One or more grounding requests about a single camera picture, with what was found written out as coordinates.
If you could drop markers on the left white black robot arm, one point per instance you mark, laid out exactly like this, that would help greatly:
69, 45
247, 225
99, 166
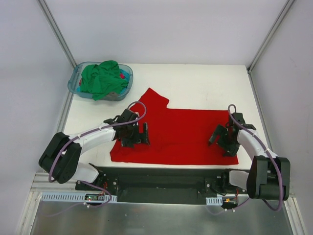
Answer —
61, 157

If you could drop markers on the left aluminium frame post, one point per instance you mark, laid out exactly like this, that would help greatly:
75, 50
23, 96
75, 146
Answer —
56, 31

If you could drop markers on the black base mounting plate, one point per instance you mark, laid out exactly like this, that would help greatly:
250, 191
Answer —
165, 185

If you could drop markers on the left white slotted cable duct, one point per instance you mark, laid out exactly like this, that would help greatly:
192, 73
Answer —
77, 197

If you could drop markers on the white slotted cable duct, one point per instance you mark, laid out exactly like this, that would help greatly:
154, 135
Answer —
77, 197
214, 201

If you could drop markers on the green t shirt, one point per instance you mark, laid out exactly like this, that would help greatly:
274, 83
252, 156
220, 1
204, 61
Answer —
100, 79

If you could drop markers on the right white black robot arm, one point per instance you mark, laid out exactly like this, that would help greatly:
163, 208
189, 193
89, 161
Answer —
269, 175

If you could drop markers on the aluminium frame post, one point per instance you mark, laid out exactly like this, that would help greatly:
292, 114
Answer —
56, 31
271, 33

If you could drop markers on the red t shirt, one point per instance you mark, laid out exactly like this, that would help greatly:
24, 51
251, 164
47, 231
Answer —
177, 136

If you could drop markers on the clear blue plastic basket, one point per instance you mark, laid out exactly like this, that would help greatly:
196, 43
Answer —
75, 79

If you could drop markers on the right white slotted cable duct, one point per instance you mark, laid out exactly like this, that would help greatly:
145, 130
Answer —
214, 201

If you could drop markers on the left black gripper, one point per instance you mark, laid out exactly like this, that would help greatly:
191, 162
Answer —
136, 137

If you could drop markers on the grey t shirt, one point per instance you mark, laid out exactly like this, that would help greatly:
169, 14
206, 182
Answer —
112, 96

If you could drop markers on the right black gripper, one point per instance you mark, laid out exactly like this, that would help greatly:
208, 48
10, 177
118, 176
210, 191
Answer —
225, 138

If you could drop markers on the right aluminium frame post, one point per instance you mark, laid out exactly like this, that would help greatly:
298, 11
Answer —
271, 33

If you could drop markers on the aluminium front rail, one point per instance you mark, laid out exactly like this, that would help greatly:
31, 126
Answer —
41, 184

